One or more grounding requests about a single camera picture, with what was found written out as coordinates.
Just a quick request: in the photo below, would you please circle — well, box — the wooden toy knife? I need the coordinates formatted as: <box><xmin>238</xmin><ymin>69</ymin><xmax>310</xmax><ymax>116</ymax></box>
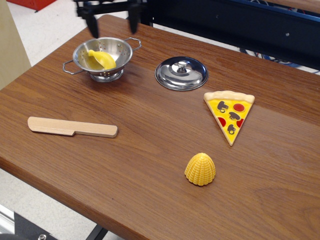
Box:
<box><xmin>27</xmin><ymin>116</ymin><xmax>118</xmax><ymax>138</ymax></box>

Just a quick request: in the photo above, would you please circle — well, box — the black table leg bracket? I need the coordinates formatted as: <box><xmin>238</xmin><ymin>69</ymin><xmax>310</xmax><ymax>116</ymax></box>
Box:
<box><xmin>0</xmin><ymin>211</ymin><xmax>110</xmax><ymax>240</ymax></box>

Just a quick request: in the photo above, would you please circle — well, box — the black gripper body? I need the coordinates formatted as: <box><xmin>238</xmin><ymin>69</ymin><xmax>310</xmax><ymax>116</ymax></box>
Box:
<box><xmin>74</xmin><ymin>0</ymin><xmax>148</xmax><ymax>17</ymax></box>

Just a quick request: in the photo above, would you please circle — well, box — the yellow toy corn piece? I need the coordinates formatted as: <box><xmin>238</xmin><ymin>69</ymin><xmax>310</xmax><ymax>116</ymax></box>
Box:
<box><xmin>184</xmin><ymin>152</ymin><xmax>216</xmax><ymax>187</ymax></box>

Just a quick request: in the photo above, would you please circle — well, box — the small steel colander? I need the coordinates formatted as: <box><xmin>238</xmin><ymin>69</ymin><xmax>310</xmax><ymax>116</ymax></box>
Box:
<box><xmin>62</xmin><ymin>37</ymin><xmax>142</xmax><ymax>83</ymax></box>

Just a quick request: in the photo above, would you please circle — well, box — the dark blue metal frame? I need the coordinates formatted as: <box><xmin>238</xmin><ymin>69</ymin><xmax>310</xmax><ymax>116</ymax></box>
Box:
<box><xmin>141</xmin><ymin>0</ymin><xmax>320</xmax><ymax>70</ymax></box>

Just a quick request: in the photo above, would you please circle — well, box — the yellow toy banana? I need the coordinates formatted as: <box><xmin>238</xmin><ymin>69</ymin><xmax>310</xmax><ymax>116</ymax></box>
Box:
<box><xmin>88</xmin><ymin>49</ymin><xmax>117</xmax><ymax>70</ymax></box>

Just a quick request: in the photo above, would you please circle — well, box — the blue cable bundle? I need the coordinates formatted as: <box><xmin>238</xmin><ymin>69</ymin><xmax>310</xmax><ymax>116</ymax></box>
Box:
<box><xmin>239</xmin><ymin>47</ymin><xmax>320</xmax><ymax>75</ymax></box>

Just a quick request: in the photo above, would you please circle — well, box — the red box on floor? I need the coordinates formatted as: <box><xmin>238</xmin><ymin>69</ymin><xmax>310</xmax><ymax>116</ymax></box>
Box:
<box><xmin>7</xmin><ymin>0</ymin><xmax>56</xmax><ymax>11</ymax></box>

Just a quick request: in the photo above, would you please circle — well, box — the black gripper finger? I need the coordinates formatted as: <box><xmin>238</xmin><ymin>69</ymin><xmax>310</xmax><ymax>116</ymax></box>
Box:
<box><xmin>84</xmin><ymin>11</ymin><xmax>99</xmax><ymax>39</ymax></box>
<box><xmin>128</xmin><ymin>4</ymin><xmax>140</xmax><ymax>34</ymax></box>

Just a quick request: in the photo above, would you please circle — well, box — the beige wooden panel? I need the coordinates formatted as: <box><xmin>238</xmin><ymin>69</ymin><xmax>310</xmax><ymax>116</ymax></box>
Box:
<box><xmin>0</xmin><ymin>0</ymin><xmax>31</xmax><ymax>89</ymax></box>

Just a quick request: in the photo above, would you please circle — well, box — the steel pot lid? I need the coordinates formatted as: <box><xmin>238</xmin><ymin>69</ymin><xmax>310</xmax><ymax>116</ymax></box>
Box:
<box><xmin>154</xmin><ymin>56</ymin><xmax>209</xmax><ymax>91</ymax></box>

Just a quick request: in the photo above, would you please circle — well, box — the toy pizza slice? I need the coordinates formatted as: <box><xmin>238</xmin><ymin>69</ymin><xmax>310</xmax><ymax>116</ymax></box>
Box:
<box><xmin>203</xmin><ymin>90</ymin><xmax>255</xmax><ymax>146</ymax></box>

